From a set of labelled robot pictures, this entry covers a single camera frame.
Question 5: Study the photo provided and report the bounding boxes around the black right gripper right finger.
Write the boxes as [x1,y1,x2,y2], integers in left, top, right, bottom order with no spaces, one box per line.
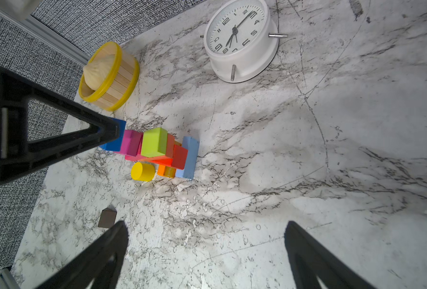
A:
[284,221,373,289]

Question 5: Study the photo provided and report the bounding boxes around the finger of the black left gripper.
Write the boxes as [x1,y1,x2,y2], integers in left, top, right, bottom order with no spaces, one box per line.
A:
[0,66,119,185]

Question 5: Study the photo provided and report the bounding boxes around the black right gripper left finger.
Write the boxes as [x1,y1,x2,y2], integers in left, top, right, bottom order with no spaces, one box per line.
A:
[38,221,129,289]

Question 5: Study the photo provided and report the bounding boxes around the yellow wood cylinder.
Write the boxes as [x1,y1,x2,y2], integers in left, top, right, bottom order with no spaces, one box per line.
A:
[130,162,156,182]

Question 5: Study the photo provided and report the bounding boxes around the dark blue wood cube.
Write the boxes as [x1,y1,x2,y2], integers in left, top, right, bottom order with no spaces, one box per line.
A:
[100,118,126,152]

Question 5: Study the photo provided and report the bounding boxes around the orange wood bar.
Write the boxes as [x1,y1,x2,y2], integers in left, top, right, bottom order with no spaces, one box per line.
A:
[157,164,177,178]

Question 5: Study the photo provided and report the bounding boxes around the orange-red wood block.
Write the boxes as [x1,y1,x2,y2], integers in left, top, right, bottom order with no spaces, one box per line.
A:
[141,134,182,165]

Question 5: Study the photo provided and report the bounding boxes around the magenta wood cube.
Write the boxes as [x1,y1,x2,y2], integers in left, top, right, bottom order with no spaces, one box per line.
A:
[125,142,146,162]
[118,130,143,157]

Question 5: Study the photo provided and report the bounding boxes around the lime green wood cube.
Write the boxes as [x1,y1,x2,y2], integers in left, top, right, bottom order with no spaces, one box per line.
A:
[141,128,168,158]

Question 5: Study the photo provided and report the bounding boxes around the red wood block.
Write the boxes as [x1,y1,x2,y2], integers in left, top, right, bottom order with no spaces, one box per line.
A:
[171,145,188,170]

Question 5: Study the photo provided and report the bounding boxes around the light blue wood block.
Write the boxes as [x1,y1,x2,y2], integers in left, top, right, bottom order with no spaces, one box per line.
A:
[176,136,200,179]

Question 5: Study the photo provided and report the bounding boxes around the brown wood block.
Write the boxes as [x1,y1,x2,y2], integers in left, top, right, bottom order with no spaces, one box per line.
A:
[98,208,117,229]

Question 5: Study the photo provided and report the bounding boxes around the right cream steamed bun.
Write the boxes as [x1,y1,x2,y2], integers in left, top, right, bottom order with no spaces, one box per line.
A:
[83,54,115,90]

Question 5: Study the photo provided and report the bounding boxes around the yellow rimmed wooden steamer basket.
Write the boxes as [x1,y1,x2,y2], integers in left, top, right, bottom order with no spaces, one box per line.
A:
[78,42,140,112]

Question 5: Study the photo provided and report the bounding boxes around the white round alarm clock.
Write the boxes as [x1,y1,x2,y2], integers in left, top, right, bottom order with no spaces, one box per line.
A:
[204,0,288,83]

